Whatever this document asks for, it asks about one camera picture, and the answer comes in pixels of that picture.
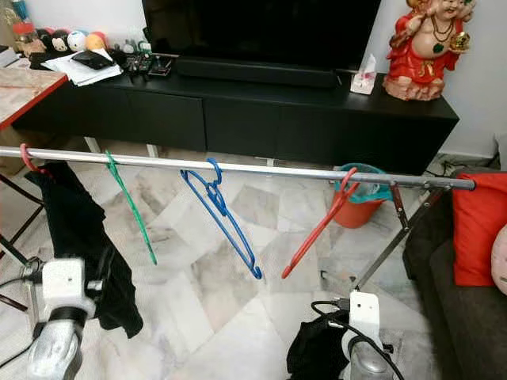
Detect green plastic hanger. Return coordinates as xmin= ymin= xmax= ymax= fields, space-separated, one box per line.
xmin=103 ymin=150 xmax=158 ymax=266

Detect black printed garment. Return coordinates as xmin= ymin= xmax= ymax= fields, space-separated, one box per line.
xmin=287 ymin=310 xmax=351 ymax=380

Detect red plastic hanger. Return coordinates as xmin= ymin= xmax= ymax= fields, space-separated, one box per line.
xmin=281 ymin=166 xmax=360 ymax=279
xmin=20 ymin=142 xmax=44 ymax=175

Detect blue plastic hanger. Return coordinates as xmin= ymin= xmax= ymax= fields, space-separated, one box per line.
xmin=181 ymin=158 xmax=264 ymax=279

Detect black logo t-shirt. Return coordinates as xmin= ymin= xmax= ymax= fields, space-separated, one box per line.
xmin=25 ymin=161 xmax=145 ymax=340

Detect marble top folding table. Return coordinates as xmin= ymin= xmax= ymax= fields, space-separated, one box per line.
xmin=0 ymin=66 xmax=70 ymax=311

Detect small white box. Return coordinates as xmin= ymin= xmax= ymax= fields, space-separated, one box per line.
xmin=0 ymin=47 xmax=21 ymax=68

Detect white papers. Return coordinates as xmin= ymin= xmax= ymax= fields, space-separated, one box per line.
xmin=42 ymin=49 xmax=124 ymax=86

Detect red lid jar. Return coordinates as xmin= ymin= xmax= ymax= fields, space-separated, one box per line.
xmin=12 ymin=22 xmax=35 ymax=55

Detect black wallet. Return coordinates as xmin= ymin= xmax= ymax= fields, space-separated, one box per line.
xmin=71 ymin=51 xmax=116 ymax=70

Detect black mouse plush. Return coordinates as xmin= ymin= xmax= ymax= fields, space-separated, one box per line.
xmin=34 ymin=29 xmax=70 ymax=55

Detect white round toy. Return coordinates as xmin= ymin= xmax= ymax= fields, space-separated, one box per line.
xmin=67 ymin=30 xmax=88 ymax=53

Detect orange round toy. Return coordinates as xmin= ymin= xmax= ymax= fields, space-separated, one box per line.
xmin=86 ymin=32 xmax=108 ymax=51

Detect gold trophy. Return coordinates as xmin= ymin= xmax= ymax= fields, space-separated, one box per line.
xmin=4 ymin=0 xmax=29 ymax=26

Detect green white mug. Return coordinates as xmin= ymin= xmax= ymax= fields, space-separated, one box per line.
xmin=133 ymin=40 xmax=153 ymax=74

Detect black soundbar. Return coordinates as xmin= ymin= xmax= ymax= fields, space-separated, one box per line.
xmin=176 ymin=55 xmax=337 ymax=88

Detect silver metal clothes rack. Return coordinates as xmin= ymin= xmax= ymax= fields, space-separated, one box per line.
xmin=0 ymin=145 xmax=476 ymax=317

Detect black TV console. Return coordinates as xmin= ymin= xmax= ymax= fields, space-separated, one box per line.
xmin=12 ymin=54 xmax=460 ymax=175

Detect black television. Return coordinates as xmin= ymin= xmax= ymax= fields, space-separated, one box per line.
xmin=141 ymin=0 xmax=383 ymax=70

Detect orange plastic bucket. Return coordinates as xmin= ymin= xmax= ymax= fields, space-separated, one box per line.
xmin=333 ymin=162 xmax=393 ymax=229

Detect white tissue box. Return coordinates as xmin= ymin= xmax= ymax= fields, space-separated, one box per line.
xmin=349 ymin=53 xmax=379 ymax=96

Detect red laughing Buddha statue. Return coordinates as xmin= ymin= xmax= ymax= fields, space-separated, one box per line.
xmin=383 ymin=0 xmax=478 ymax=101

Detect dark grey sofa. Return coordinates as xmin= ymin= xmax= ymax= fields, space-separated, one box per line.
xmin=402 ymin=190 xmax=507 ymax=380

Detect red cushion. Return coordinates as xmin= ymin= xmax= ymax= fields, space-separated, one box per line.
xmin=452 ymin=172 xmax=507 ymax=287

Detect pink cat cushion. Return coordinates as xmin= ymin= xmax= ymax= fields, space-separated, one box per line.
xmin=490 ymin=244 xmax=507 ymax=298

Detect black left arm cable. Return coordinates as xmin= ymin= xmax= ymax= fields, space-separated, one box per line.
xmin=0 ymin=273 xmax=48 ymax=369

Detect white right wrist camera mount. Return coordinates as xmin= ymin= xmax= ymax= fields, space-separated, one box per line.
xmin=342 ymin=291 xmax=381 ymax=353

